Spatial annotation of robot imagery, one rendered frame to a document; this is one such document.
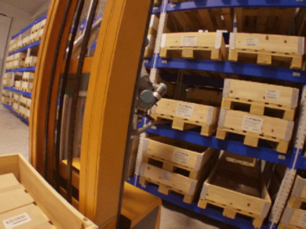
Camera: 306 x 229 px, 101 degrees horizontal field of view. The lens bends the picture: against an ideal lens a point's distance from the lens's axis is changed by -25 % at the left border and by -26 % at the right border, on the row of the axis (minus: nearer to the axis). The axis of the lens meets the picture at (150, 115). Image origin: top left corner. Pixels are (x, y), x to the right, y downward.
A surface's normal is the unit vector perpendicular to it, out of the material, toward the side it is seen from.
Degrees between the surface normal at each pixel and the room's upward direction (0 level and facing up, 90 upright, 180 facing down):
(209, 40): 90
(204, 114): 90
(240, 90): 90
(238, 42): 90
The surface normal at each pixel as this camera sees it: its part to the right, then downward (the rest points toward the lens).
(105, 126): 0.84, 0.18
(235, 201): -0.51, -0.01
